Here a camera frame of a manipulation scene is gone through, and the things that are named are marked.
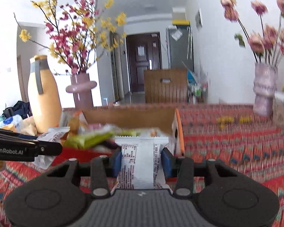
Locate long green white bar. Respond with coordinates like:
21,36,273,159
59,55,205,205
63,131,114,150

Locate white text snack packet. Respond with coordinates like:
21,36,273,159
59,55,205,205
33,127,70,169

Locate wet wipes pack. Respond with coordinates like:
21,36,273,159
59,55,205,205
0,115,23,133

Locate black bag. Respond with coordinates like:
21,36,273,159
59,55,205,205
2,100,32,119

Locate yellow thermos jug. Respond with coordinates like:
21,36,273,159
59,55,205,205
27,55,62,134

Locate patterned red tablecloth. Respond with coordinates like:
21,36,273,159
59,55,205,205
0,105,284,226

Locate pumpkin oat cracker packet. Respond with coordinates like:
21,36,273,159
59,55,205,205
67,111,89,135

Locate clear jar with lid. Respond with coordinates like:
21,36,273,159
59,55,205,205
273,91,284,130

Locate red cardboard snack box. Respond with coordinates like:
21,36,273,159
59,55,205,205
49,107,186,167

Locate wooden chair back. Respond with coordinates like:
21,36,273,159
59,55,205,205
144,69,188,103

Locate textured pink ceramic vase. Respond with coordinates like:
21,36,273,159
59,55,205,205
253,63,278,117

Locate pink yellow blossom branches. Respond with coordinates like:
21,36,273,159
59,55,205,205
32,0,127,75

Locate dried pink roses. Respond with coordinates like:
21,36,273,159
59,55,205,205
220,0,284,68

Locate dark brown entry door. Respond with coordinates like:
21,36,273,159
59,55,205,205
126,32,162,93

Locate grey refrigerator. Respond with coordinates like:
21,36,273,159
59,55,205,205
166,25,194,72

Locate pink ring glass vase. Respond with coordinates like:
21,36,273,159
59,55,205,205
66,73,97,110

